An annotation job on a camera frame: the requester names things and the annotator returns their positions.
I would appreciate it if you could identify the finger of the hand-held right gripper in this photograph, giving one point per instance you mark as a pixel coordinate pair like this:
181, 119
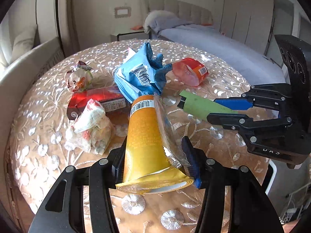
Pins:
233, 103
226, 120

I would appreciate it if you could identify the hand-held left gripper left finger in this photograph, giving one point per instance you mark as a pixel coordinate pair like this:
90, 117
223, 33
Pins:
117, 161

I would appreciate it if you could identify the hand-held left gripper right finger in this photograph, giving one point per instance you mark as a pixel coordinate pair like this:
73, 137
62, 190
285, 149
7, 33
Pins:
190, 155

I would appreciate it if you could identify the green plastic tube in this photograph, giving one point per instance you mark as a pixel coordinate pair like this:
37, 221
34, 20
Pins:
199, 103

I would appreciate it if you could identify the clear plastic wrapper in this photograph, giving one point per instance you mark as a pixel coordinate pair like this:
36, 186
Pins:
165, 126

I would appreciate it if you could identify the white printed wrapper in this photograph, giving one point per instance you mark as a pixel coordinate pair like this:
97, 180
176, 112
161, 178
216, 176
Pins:
91, 126

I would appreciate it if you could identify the red orange jelly cup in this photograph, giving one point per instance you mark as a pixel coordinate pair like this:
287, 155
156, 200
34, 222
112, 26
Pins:
188, 71

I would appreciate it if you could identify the red snack packet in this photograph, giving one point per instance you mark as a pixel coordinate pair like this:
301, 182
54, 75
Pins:
97, 97

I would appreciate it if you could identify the dark blue wrapper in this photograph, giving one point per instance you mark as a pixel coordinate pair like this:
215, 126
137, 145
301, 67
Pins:
159, 75

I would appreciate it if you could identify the light blue snack packet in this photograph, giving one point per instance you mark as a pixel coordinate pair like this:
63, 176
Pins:
131, 77

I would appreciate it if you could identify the colourful candy wrapper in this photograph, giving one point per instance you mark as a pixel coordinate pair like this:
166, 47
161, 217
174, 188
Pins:
79, 77

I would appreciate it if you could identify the bed with grey-blue cover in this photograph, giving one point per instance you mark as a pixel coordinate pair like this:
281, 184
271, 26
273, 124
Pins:
218, 46

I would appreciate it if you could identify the white bin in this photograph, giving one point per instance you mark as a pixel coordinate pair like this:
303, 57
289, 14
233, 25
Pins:
271, 177

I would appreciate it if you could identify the round table with embroidered cloth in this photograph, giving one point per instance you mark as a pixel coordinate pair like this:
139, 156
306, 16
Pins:
48, 126

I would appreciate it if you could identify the orange item beside headboard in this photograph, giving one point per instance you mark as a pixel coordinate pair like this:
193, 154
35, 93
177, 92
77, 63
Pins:
207, 24

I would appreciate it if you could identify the beige wardrobe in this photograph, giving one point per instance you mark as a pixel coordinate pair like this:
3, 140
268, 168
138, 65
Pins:
245, 17

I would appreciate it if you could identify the beige tufted bed headboard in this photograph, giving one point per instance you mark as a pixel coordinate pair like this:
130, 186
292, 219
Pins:
179, 7

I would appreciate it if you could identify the grey pillow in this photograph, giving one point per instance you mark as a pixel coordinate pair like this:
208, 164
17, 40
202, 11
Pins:
160, 19

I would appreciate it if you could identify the orange item on nightstand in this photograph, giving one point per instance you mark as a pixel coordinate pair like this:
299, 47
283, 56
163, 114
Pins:
136, 28

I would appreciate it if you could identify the grey nightstand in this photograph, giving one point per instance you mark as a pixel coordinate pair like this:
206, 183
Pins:
126, 36

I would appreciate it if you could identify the beige window seat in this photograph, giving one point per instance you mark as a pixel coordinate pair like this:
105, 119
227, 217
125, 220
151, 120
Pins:
26, 63

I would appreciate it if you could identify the beige cushion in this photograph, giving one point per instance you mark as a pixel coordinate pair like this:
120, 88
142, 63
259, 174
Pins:
23, 43

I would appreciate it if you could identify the framed wall switch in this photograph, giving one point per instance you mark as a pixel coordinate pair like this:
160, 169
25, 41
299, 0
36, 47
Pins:
122, 12

